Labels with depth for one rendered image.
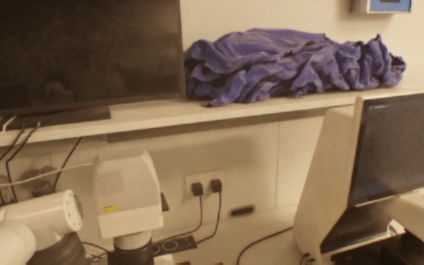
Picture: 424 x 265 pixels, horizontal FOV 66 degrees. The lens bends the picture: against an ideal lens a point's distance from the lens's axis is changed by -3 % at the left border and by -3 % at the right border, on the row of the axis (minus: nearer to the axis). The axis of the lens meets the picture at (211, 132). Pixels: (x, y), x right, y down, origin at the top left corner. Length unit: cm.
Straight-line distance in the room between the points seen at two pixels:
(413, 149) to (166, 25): 71
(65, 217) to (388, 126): 68
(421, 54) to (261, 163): 100
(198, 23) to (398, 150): 77
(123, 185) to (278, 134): 85
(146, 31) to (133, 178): 50
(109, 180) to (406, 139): 67
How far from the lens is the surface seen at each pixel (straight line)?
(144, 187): 55
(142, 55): 94
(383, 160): 87
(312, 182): 105
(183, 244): 66
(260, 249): 122
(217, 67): 100
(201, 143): 118
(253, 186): 133
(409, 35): 182
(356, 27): 159
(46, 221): 55
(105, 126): 85
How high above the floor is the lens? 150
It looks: 19 degrees down
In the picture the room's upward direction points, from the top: 1 degrees counter-clockwise
